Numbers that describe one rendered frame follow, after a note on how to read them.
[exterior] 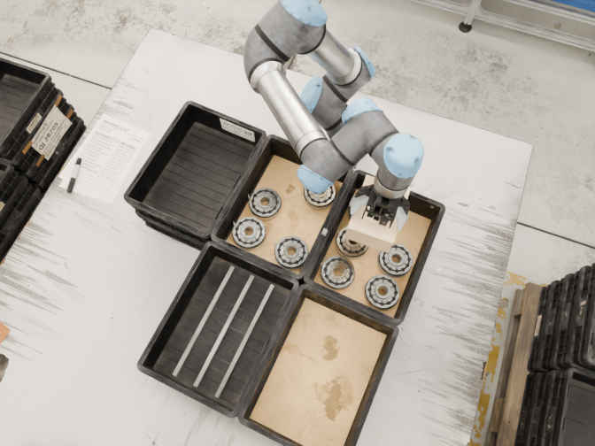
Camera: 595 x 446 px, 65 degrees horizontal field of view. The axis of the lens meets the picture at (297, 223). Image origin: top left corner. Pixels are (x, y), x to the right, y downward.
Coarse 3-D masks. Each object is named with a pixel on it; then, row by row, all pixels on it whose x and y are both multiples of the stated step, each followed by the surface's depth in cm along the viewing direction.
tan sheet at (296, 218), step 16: (272, 160) 157; (288, 160) 157; (272, 176) 155; (288, 176) 155; (288, 192) 152; (336, 192) 153; (288, 208) 150; (304, 208) 150; (272, 224) 148; (288, 224) 148; (304, 224) 148; (320, 224) 148; (272, 240) 146; (304, 240) 146; (272, 256) 144
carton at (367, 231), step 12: (372, 180) 122; (408, 192) 121; (360, 216) 118; (348, 228) 117; (360, 228) 117; (372, 228) 117; (384, 228) 117; (396, 228) 117; (360, 240) 121; (372, 240) 118; (384, 240) 116
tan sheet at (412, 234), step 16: (416, 224) 149; (400, 240) 147; (416, 240) 147; (368, 256) 145; (416, 256) 145; (320, 272) 143; (336, 272) 143; (368, 272) 143; (352, 288) 141; (400, 288) 141
